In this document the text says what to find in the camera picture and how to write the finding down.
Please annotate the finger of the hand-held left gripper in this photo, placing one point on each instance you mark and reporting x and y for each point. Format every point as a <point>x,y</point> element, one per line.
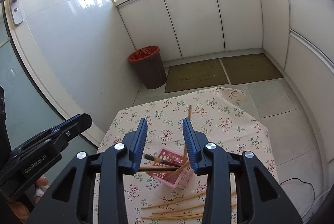
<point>66,122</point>
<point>78,126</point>

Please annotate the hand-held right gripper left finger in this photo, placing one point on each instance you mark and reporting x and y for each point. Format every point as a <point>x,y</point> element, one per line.
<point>139,151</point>

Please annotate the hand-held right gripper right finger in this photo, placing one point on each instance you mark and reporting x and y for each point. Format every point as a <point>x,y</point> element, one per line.
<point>191,151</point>

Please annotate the plain wooden chopstick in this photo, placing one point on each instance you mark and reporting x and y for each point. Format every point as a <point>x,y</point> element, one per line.
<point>190,112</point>
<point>180,169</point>

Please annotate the pink perforated utensil holder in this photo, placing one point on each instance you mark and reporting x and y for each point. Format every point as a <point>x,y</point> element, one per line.
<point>169,180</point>

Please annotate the pile of wooden chopsticks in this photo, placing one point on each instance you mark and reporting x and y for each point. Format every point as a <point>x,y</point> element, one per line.
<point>172,216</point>

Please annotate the pink patterned slipper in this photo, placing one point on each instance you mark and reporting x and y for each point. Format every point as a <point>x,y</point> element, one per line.
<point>41,187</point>

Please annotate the floral tablecloth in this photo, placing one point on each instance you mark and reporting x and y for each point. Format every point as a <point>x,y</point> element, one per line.
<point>229,135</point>

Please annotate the frosted glass sliding door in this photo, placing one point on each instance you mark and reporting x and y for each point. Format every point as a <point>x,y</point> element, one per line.
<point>26,96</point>

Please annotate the brown trash bin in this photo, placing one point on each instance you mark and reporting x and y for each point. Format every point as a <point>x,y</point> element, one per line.
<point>151,72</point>

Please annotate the metal lock plate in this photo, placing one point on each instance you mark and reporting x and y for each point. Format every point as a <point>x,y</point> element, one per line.
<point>17,16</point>

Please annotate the white cabinet with doors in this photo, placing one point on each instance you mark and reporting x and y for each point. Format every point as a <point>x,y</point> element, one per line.
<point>193,18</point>

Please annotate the white drawer cabinet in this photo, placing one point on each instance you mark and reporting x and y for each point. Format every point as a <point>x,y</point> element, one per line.
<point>308,44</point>

